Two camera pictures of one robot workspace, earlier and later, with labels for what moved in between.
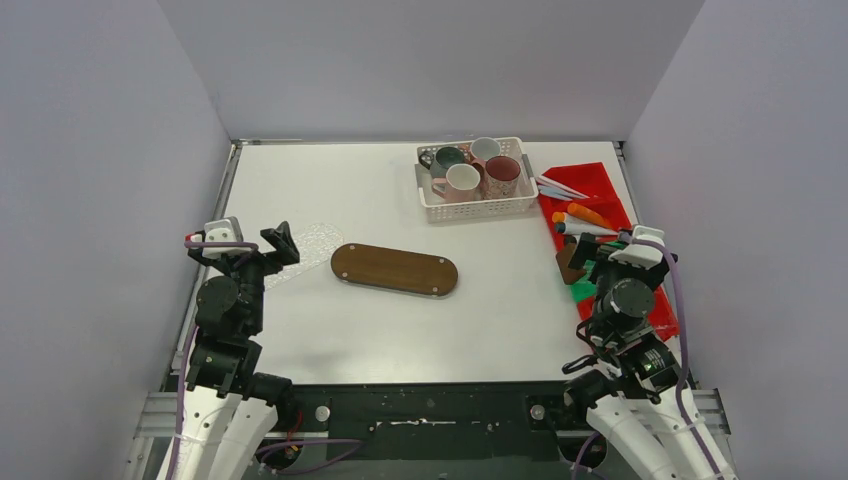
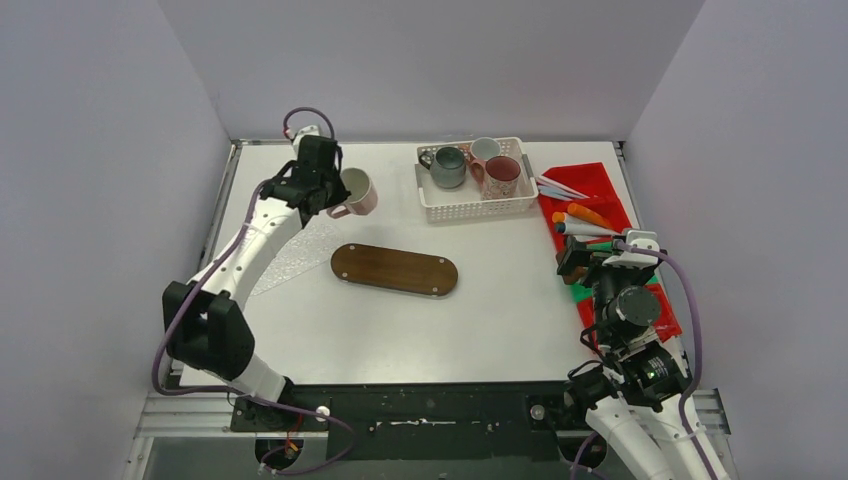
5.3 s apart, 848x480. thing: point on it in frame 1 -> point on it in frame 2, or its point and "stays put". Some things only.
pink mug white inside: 459,185 -> 363,198
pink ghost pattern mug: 500,176 stays put
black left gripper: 263,255 -> 324,196
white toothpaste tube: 577,228 stays put
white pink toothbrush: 544,180 stays put
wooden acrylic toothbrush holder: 563,258 stays put
